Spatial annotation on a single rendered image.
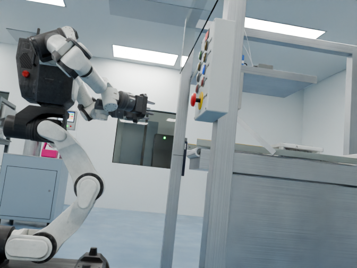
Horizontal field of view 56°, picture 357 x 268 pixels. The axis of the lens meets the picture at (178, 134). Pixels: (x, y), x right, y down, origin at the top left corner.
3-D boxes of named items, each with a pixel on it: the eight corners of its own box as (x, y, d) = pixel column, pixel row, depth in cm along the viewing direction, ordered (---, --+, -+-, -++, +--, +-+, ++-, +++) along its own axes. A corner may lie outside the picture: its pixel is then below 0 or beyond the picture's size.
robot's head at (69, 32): (58, 41, 172) (61, 25, 173) (62, 48, 182) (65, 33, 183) (71, 43, 173) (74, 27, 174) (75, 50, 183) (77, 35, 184)
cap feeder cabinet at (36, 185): (-10, 224, 356) (2, 152, 366) (8, 217, 411) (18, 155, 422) (52, 228, 364) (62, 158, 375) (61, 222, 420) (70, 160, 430)
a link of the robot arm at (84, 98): (82, 118, 215) (64, 88, 204) (99, 108, 220) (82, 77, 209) (88, 122, 206) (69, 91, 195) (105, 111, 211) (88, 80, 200)
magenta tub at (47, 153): (40, 156, 374) (41, 148, 375) (43, 157, 386) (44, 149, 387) (55, 158, 376) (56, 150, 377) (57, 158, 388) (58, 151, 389)
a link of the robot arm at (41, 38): (37, 40, 143) (31, 34, 153) (45, 60, 148) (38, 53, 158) (64, 32, 148) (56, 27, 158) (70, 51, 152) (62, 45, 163)
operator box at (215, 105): (205, 110, 88) (214, 16, 92) (193, 120, 105) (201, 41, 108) (228, 113, 89) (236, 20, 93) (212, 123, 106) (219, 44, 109)
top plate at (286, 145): (300, 154, 204) (300, 151, 204) (323, 151, 180) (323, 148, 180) (261, 149, 201) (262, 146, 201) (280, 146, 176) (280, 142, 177)
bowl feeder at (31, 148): (10, 153, 382) (15, 120, 387) (19, 155, 417) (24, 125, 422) (54, 158, 389) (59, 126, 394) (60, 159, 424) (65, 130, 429)
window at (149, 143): (111, 163, 660) (118, 105, 675) (111, 163, 661) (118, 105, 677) (180, 170, 679) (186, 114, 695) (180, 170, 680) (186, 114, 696)
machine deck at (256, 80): (202, 66, 170) (203, 58, 170) (188, 85, 207) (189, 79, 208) (316, 83, 178) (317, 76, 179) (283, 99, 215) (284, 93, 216)
